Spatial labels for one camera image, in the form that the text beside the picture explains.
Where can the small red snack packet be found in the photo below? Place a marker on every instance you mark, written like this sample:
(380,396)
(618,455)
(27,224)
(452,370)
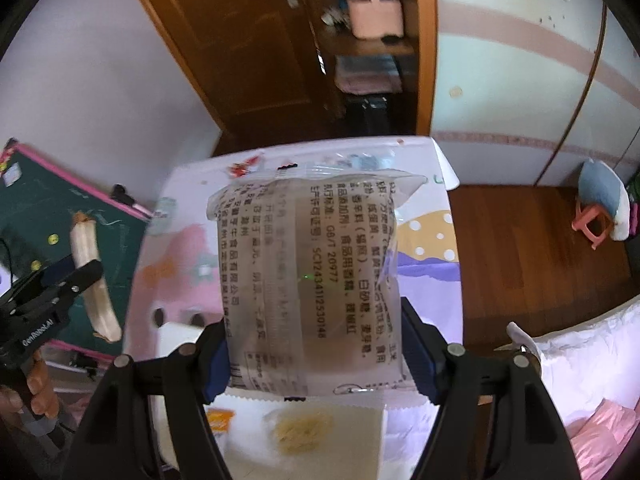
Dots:
(242,167)

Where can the wooden shelf unit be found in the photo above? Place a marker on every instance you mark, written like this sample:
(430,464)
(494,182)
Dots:
(425,35)

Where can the folded clothes pile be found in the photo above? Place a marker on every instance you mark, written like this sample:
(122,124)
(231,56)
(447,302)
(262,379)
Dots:
(367,75)

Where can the black easel knob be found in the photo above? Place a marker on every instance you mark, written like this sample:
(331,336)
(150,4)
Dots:
(120,191)

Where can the green chalkboard pink frame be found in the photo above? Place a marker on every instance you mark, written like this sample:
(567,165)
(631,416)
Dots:
(40,220)

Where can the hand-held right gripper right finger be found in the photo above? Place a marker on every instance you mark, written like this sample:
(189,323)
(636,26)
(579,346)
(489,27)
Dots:
(419,355)

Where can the white bed pillow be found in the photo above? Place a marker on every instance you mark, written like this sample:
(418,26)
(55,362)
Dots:
(590,355)

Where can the pastel wardrobe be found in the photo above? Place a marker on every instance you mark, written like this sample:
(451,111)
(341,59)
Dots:
(510,85)

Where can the small toy figurine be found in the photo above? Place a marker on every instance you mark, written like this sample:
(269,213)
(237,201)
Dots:
(334,15)

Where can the clear snack packet blue edges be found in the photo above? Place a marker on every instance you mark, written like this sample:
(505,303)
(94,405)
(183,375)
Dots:
(355,161)

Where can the person's left hand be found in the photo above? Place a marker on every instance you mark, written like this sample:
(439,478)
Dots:
(40,385)

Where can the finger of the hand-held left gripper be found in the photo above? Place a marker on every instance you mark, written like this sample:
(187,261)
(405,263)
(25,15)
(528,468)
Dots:
(56,272)
(82,279)

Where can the wooden door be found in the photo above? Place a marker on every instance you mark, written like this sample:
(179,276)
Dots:
(235,45)

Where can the white snack packet yellow label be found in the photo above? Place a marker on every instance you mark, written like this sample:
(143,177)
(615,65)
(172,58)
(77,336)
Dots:
(220,419)

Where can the black box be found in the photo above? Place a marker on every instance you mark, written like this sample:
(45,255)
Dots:
(367,112)

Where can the pink blanket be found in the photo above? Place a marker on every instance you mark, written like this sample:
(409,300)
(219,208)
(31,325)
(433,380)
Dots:
(605,442)

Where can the pale long snack stick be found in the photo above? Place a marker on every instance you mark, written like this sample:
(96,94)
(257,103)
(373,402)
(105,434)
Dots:
(92,280)

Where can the pink plastic stool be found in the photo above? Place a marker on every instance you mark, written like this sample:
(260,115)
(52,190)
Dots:
(594,225)

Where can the small pink stool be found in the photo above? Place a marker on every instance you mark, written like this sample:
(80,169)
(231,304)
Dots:
(600,187)

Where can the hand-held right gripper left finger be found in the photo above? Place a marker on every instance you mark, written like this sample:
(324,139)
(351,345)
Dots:
(218,366)

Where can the translucent printed snack packet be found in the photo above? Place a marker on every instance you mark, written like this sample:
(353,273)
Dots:
(305,280)

